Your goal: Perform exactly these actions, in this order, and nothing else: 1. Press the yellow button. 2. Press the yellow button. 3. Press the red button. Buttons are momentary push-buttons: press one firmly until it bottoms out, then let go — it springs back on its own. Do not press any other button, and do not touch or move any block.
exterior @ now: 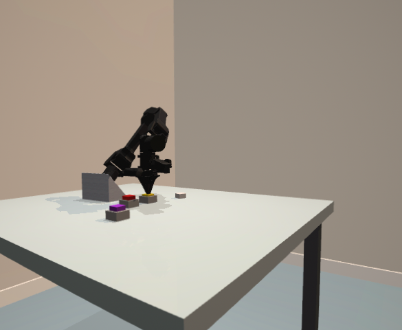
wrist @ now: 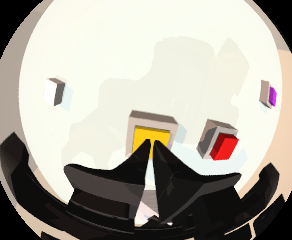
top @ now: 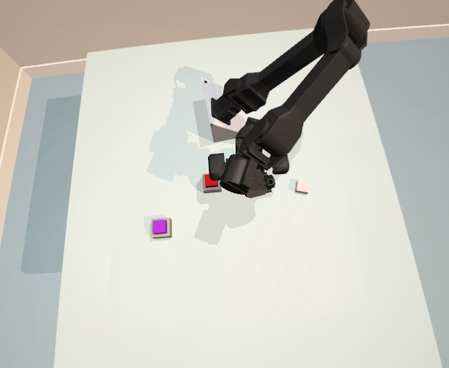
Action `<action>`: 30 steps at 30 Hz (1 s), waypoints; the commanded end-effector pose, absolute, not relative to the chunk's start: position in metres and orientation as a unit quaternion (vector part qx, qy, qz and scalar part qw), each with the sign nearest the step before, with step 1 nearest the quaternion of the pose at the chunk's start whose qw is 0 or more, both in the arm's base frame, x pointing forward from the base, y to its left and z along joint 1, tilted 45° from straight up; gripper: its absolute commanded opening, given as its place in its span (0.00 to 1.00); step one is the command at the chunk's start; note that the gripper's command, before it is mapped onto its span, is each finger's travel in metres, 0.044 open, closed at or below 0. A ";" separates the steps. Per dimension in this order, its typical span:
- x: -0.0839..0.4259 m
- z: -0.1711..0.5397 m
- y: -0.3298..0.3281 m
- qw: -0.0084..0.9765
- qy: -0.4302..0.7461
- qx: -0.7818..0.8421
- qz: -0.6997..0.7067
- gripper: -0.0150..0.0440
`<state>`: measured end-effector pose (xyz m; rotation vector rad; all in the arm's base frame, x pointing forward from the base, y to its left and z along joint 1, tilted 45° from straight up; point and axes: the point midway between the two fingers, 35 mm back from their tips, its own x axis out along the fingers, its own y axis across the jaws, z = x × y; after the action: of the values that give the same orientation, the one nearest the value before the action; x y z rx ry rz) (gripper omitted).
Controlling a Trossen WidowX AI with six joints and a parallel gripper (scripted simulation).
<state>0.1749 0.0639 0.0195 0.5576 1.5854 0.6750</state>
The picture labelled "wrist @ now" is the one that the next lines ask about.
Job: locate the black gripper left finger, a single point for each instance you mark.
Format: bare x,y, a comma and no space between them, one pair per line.
124,183

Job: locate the purple button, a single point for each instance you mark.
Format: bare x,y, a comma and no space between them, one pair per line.
268,94

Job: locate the yellow button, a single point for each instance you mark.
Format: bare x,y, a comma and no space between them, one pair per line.
144,125

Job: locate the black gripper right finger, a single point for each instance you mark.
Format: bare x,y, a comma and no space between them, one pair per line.
177,185

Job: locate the red button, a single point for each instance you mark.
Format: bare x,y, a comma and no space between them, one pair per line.
218,140

